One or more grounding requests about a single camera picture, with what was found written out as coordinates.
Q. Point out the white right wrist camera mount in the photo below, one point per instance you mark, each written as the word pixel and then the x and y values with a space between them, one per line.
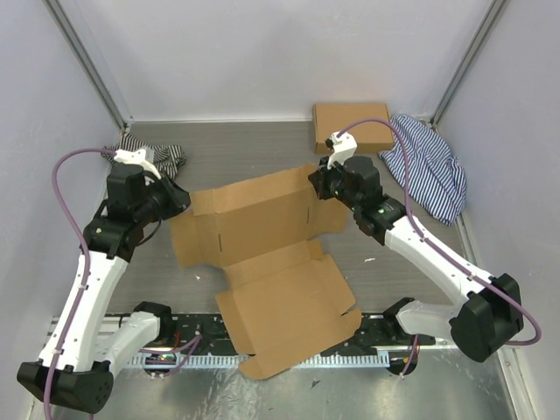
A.
pixel 342 147

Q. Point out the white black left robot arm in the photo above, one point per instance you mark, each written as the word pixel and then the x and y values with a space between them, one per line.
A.
pixel 73 370

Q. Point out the aluminium frame rail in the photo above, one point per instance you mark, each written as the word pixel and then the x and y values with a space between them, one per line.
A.
pixel 474 345

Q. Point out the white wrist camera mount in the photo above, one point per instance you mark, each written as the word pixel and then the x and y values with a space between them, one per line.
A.
pixel 143 157
pixel 342 147

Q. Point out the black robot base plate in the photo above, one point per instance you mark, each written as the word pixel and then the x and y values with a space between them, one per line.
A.
pixel 375 331

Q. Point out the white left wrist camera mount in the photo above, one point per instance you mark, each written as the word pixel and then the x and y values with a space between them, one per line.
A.
pixel 143 157

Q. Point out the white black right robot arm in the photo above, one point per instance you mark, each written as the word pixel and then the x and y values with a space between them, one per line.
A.
pixel 484 312

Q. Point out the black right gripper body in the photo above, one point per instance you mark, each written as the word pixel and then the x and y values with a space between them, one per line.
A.
pixel 334 182

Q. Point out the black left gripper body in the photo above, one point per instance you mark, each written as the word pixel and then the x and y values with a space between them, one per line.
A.
pixel 159 203

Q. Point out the black white striped cloth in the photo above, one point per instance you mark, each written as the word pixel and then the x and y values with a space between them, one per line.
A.
pixel 168 158

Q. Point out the closed brown cardboard box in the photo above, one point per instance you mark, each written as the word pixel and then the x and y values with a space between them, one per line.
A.
pixel 371 137

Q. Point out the slotted grey cable duct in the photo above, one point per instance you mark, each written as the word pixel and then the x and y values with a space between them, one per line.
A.
pixel 381 360

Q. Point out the blue white striped cloth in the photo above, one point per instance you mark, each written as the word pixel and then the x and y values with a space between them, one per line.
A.
pixel 437 180

